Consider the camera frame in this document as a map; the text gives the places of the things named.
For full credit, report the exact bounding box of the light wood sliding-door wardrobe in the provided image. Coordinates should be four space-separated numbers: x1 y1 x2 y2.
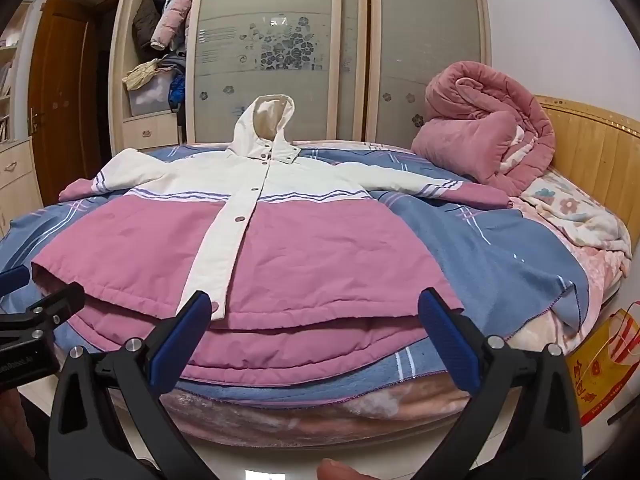
107 0 493 153

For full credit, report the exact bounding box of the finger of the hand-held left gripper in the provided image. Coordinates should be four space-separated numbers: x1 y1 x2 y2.
0 265 31 299
0 282 86 347

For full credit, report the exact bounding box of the pink puffer jacket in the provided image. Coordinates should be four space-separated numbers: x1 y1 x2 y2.
150 0 197 52

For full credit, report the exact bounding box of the person's right hand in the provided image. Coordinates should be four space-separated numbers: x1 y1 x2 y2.
317 458 373 480

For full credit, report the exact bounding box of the light wood shelf cabinet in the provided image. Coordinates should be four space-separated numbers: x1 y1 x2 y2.
0 0 46 241

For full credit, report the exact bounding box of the blue cloth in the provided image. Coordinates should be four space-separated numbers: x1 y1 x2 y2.
167 72 187 111

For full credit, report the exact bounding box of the brown wooden door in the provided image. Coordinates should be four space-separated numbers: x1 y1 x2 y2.
27 0 101 206

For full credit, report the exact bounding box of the clear plastic storage box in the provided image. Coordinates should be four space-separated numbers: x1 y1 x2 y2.
127 72 176 117

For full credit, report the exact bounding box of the yellow cardboard box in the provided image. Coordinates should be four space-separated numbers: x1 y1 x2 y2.
565 300 640 428

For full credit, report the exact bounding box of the person's left hand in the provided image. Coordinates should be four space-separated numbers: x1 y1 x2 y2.
0 390 32 461

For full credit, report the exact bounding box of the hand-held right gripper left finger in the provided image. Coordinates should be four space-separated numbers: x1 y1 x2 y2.
47 290 213 480

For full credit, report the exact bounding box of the pink rolled quilt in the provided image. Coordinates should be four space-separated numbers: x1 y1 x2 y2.
411 61 557 196

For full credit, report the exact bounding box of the floral pillow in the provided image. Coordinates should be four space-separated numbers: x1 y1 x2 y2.
510 167 632 261

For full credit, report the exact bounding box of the blue plaid bed sheet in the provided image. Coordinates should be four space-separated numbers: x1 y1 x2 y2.
0 142 596 406

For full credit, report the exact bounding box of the wooden headboard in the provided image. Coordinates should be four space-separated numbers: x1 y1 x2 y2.
532 94 640 241

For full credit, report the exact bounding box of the grey clothes pile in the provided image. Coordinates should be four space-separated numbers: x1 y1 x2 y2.
157 52 187 78

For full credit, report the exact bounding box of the pink and white hooded jacket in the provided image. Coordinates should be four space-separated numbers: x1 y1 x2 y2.
31 95 513 373

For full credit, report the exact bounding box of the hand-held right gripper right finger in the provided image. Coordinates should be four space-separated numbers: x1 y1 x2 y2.
417 287 583 480

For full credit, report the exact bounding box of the dark hanging jacket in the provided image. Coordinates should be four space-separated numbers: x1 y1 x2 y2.
132 0 173 51

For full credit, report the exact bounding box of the beige crumpled cloth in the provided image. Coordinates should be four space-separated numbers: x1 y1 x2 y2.
122 58 162 92

